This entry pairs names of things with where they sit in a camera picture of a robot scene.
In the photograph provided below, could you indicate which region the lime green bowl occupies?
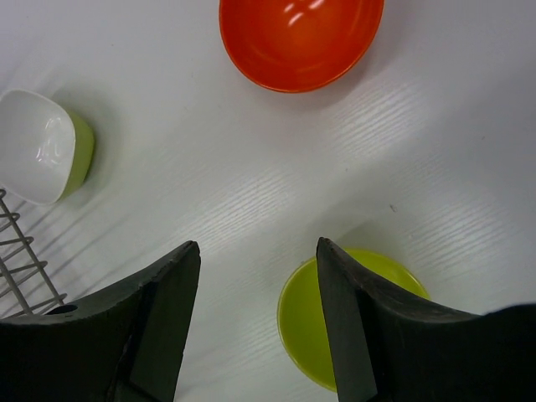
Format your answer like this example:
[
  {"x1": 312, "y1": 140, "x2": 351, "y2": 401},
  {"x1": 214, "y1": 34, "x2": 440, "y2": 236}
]
[{"x1": 277, "y1": 248, "x2": 430, "y2": 392}]

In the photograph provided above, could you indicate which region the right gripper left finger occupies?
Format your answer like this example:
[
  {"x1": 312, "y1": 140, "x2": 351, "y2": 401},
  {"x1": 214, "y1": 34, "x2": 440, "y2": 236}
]
[{"x1": 1, "y1": 241, "x2": 200, "y2": 401}]

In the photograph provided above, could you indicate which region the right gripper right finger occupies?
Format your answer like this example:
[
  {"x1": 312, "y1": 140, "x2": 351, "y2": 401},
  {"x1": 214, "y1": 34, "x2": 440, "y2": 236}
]
[{"x1": 317, "y1": 238, "x2": 535, "y2": 401}]

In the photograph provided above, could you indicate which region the orange-red bowl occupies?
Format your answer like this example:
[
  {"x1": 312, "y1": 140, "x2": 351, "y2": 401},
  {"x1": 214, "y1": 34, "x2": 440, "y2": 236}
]
[{"x1": 219, "y1": 0, "x2": 384, "y2": 93}]

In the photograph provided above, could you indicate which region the square white bowl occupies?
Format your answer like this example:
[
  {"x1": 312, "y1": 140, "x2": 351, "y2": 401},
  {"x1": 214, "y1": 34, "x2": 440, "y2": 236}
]
[{"x1": 1, "y1": 90, "x2": 95, "y2": 205}]

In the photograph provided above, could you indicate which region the grey wire dish rack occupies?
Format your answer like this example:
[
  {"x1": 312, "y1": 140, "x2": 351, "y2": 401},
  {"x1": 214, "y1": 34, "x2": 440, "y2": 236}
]
[{"x1": 1, "y1": 189, "x2": 66, "y2": 318}]

